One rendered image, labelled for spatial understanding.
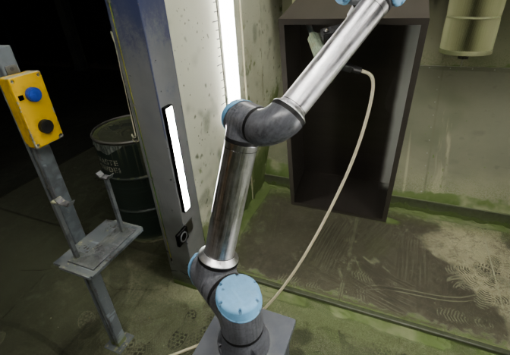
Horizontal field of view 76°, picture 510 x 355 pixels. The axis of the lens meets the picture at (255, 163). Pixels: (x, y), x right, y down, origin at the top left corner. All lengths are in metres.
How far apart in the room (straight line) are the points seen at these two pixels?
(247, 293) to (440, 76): 2.51
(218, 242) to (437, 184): 2.19
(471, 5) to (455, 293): 1.84
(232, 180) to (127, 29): 0.89
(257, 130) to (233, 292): 0.54
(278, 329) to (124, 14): 1.43
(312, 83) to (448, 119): 2.22
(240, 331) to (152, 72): 1.13
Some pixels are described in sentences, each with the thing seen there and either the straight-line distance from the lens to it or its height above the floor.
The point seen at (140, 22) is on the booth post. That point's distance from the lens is 1.59.
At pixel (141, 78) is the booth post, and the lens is 1.67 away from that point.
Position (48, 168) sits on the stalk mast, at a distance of 1.55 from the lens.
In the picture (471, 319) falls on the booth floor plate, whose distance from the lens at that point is 2.41.
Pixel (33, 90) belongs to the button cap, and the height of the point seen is 1.50.
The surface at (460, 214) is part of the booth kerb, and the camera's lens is 3.08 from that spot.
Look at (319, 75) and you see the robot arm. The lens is 0.98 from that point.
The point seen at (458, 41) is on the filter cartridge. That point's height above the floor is 1.35.
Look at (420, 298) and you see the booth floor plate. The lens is 2.39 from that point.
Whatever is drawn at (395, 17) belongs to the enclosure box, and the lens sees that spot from 1.52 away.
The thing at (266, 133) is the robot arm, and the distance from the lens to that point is 0.93.
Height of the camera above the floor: 1.79
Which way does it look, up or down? 29 degrees down
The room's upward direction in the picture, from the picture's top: 3 degrees counter-clockwise
